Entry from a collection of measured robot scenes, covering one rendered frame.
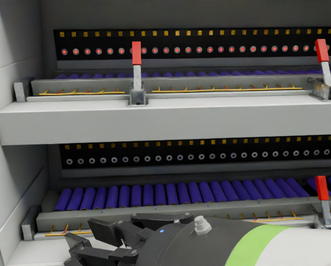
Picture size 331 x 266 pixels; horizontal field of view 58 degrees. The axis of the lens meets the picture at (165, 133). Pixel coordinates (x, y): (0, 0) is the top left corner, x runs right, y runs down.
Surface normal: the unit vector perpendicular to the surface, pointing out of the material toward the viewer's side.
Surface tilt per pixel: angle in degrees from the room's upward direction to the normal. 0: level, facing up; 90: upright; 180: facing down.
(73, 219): 107
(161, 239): 32
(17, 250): 17
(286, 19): 90
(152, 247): 44
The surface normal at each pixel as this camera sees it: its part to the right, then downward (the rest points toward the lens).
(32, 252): -0.01, -0.94
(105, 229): -0.72, 0.36
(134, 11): 0.07, 0.05
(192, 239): -0.51, -0.83
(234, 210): 0.09, 0.35
